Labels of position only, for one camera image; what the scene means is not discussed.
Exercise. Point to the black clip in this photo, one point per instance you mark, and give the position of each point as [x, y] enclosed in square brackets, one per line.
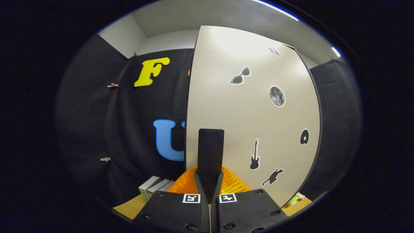
[132, 56]

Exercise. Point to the small ceiling light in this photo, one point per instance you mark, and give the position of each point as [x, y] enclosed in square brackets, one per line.
[336, 51]

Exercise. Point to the green and white plush toy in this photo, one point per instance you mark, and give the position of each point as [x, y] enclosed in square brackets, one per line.
[294, 199]

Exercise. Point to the long ceiling light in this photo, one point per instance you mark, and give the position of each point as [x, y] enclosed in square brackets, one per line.
[275, 9]

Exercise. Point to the brown book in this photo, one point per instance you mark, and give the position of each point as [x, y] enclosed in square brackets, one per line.
[168, 186]

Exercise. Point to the beige cabinet door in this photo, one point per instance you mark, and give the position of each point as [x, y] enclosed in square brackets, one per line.
[242, 123]

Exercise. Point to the green and white book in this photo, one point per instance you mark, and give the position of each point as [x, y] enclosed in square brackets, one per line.
[147, 188]

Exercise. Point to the white clothes clip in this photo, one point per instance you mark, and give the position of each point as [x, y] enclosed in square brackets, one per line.
[105, 159]

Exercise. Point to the black backdrop cloth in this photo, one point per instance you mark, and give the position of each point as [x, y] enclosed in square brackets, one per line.
[97, 113]

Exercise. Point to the pink clothes clip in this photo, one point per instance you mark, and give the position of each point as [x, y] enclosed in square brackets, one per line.
[113, 85]

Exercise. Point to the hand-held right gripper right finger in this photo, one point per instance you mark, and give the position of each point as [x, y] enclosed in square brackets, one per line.
[245, 210]

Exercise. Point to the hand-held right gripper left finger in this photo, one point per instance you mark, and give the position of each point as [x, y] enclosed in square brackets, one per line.
[174, 212]

